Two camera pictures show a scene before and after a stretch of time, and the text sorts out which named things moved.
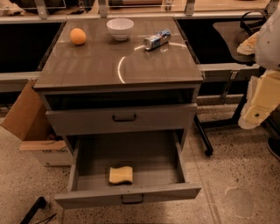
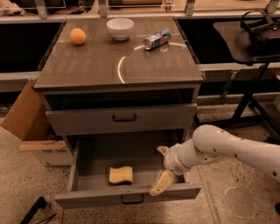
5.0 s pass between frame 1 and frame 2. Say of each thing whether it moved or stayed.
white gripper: moved
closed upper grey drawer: stayed
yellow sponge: stayed
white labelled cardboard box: stayed
